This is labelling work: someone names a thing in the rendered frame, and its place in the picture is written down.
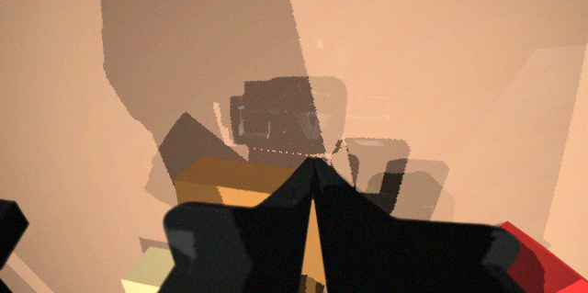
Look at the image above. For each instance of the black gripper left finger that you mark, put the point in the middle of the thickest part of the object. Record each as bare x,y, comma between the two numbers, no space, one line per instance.
273,232

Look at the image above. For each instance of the red block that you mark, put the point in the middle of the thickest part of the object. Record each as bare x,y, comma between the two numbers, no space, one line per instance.
537,270

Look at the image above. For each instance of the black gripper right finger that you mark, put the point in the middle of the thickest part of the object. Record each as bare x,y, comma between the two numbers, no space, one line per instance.
358,238

